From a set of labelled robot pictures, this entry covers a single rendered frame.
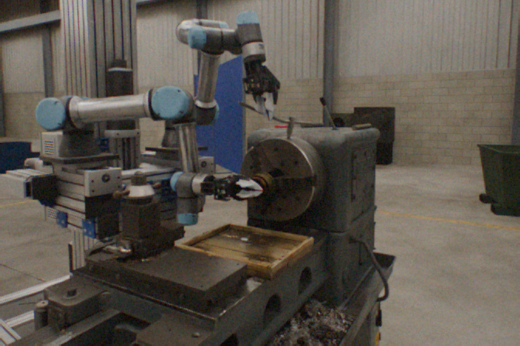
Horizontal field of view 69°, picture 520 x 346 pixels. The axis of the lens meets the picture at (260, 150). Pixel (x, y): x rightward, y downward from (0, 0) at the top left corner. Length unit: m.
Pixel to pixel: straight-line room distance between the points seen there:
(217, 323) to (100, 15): 1.48
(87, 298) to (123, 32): 1.31
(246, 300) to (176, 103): 0.72
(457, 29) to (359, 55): 2.59
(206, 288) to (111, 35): 1.39
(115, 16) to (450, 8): 10.31
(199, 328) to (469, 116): 10.69
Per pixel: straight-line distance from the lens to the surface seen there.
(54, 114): 1.50
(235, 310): 0.88
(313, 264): 1.47
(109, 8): 1.98
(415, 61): 11.52
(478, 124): 11.25
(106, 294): 1.03
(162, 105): 1.35
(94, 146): 1.65
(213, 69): 1.83
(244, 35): 1.30
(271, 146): 1.42
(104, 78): 1.91
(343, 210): 1.53
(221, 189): 1.30
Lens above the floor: 1.33
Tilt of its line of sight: 6 degrees down
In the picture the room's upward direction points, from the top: straight up
